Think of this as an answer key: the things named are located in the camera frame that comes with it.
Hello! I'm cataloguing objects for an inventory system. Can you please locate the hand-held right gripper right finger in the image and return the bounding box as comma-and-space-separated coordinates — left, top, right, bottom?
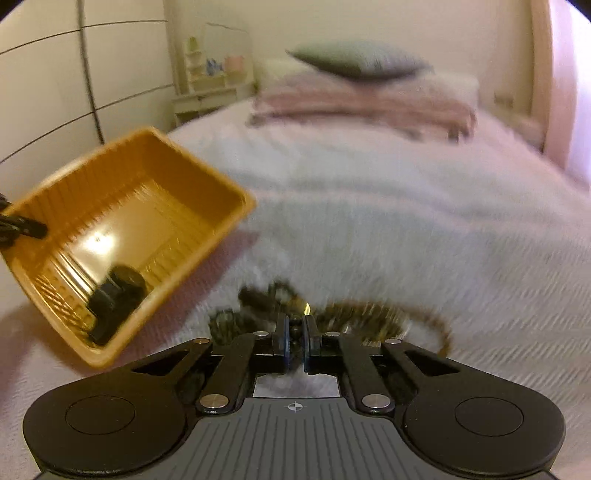
302, 316, 462, 416

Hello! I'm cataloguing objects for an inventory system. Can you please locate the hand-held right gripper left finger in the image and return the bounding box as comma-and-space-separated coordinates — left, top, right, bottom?
131, 316, 293, 416

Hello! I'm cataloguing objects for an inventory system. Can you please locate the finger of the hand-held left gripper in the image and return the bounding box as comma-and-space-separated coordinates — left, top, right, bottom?
0, 193, 49, 247

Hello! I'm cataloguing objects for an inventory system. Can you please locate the dark beaded jewelry piece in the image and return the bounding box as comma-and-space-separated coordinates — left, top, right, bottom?
209, 279, 306, 347

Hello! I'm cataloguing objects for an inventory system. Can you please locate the orange plastic basket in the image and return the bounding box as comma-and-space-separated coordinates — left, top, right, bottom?
0, 127, 258, 370

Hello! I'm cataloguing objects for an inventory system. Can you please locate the black round jewelry piece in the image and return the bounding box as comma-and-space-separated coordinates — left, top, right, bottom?
85, 264, 148, 347

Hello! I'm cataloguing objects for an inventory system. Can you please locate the white wardrobe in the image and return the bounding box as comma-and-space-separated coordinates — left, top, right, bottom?
0, 0, 180, 195

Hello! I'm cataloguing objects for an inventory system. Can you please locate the white nightstand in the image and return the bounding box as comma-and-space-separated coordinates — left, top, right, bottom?
172, 84, 257, 128

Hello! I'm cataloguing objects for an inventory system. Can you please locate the small white shelf rack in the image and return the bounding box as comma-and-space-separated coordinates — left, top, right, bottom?
184, 36, 228, 95

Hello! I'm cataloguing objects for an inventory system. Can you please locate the folded pink blanket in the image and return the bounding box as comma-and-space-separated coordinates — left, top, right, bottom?
247, 74, 478, 141

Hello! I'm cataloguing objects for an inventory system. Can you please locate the pink cup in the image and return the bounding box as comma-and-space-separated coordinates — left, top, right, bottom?
224, 55, 246, 85

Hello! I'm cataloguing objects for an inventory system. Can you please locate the grey pillow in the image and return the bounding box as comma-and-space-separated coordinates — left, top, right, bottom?
286, 41, 432, 80

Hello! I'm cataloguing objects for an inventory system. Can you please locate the pink curtain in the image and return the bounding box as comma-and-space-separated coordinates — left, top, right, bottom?
531, 0, 591, 188

